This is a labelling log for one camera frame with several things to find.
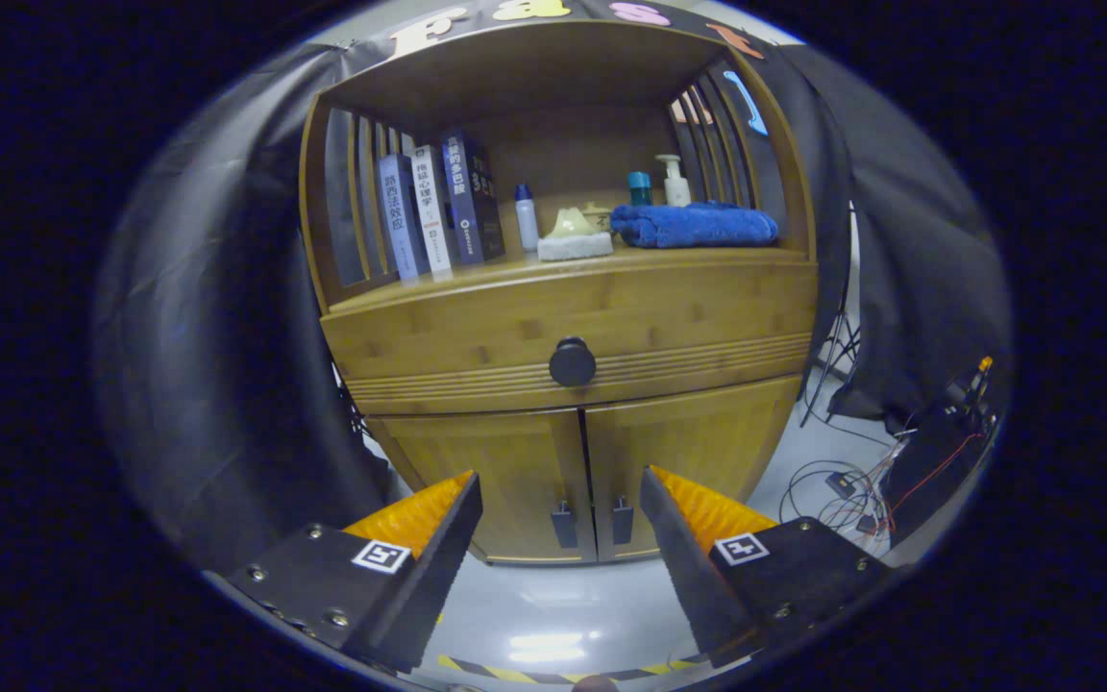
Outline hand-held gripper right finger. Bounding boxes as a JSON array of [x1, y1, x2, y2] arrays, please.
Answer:
[[638, 466, 896, 669]]

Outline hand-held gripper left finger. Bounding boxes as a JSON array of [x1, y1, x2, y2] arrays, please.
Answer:
[[203, 471, 484, 674]]

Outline wooden drawer with black knob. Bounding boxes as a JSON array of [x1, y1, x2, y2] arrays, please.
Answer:
[[320, 259, 819, 416]]

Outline cream object with white base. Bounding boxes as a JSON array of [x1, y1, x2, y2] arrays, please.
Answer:
[[536, 207, 615, 262]]

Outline wooden cabinet door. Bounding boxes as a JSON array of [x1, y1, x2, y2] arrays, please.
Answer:
[[580, 375, 804, 561], [366, 408, 600, 565]]

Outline wooden countertop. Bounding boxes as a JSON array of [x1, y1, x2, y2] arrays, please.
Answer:
[[323, 226, 814, 316]]

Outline wooden cabinet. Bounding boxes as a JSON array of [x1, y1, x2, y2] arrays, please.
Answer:
[[299, 19, 821, 566]]

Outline black equipment with orange tip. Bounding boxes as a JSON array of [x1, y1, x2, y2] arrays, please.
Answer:
[[885, 356, 1001, 539]]

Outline black backdrop cloth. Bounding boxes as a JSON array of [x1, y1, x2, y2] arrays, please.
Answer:
[[92, 0, 1016, 578]]

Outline folded blue towel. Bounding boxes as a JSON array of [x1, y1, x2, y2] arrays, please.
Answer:
[[609, 200, 780, 250]]

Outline light blue book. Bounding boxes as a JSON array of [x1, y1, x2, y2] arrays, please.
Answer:
[[378, 154, 431, 282]]

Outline white bottle with blue cap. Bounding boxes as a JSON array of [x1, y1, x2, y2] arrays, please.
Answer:
[[513, 184, 541, 253]]

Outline white book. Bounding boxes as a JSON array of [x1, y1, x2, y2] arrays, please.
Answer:
[[409, 144, 456, 275]]

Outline dark blue book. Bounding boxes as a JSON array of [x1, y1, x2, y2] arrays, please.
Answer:
[[440, 130, 506, 267]]

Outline white pump bottle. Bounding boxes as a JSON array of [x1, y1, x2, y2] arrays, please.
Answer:
[[655, 154, 692, 208]]

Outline tangled floor cables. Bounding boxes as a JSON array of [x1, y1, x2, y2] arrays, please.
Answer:
[[779, 428, 905, 554]]

